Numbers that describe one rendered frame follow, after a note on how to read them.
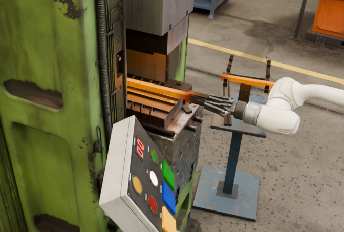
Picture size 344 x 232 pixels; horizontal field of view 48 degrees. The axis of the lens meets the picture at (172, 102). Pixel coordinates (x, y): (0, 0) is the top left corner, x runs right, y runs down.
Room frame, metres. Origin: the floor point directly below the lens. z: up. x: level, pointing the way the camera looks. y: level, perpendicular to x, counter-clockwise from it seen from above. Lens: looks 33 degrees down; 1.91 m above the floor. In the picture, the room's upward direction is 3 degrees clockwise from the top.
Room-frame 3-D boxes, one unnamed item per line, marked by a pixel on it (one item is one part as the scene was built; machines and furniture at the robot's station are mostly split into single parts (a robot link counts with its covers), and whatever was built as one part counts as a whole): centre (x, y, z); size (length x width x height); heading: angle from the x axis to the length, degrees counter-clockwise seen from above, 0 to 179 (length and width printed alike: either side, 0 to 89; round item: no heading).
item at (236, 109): (1.31, -0.25, 1.04); 0.09 x 0.08 x 0.07; 68
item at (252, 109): (1.28, -0.32, 1.04); 0.09 x 0.06 x 0.09; 158
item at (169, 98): (1.48, 0.17, 0.99); 0.42 x 0.05 x 0.01; 68
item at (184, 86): (1.57, -0.02, 0.95); 0.12 x 0.08 x 0.06; 68
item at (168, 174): (0.94, 0.00, 1.01); 0.07 x 0.05 x 0.07; 3
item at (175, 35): (1.46, 0.18, 1.32); 0.42 x 0.20 x 0.10; 68
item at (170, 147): (1.52, 0.17, 0.69); 0.56 x 0.38 x 0.45; 68
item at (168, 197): (0.84, 0.00, 1.01); 0.07 x 0.05 x 0.07; 3
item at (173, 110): (1.46, 0.18, 0.96); 0.42 x 0.20 x 0.09; 68
